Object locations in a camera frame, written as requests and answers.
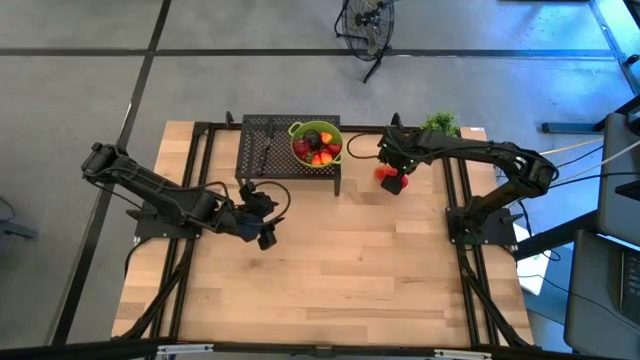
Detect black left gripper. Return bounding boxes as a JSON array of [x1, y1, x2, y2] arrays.
[[230, 182, 287, 252]]

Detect black aluminium table frame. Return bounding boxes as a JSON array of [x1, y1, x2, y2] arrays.
[[112, 110, 536, 351]]

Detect red orange toy pepper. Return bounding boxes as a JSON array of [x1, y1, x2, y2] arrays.
[[374, 165, 410, 191]]

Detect grey cabinet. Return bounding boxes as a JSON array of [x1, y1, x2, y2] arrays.
[[563, 229, 640, 346]]

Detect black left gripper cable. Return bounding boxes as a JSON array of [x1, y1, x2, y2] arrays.
[[249, 180, 293, 225]]

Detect black handled kitchen knife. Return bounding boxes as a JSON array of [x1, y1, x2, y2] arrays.
[[255, 124, 276, 177]]

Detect black floor fan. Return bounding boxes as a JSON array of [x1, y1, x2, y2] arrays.
[[333, 0, 397, 85]]

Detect grey floor bracket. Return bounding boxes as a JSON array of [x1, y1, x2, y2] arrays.
[[0, 217, 39, 241]]

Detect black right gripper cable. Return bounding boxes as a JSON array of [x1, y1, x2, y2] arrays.
[[345, 131, 387, 161]]

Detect silver aluminium bracket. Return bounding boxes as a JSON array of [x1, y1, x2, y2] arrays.
[[157, 343, 215, 357], [433, 348, 494, 360]]

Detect white paper sheet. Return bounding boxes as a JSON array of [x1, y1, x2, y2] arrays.
[[512, 222, 551, 296]]

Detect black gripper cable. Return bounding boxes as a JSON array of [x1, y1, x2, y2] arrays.
[[249, 180, 293, 225], [345, 131, 387, 161]]

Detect green plant in white pot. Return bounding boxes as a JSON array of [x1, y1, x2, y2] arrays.
[[422, 110, 461, 138]]

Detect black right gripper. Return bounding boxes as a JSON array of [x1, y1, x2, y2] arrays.
[[376, 126, 426, 197]]

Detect grey desk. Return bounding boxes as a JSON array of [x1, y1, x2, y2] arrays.
[[597, 112, 640, 249]]

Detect black rig crossbar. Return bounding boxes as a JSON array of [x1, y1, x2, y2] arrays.
[[0, 337, 640, 360]]

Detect green plastic colander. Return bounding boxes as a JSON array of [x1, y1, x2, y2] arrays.
[[287, 120, 347, 169]]

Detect beige power cable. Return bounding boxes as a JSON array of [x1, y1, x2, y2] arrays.
[[538, 137, 606, 157]]

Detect black perforated metal shelf rack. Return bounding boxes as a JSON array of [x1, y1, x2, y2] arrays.
[[234, 113, 344, 197]]

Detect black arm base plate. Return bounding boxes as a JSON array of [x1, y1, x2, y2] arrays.
[[133, 207, 207, 240], [445, 204, 520, 247]]

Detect dark keyboard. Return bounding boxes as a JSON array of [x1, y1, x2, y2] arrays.
[[619, 249, 640, 314]]

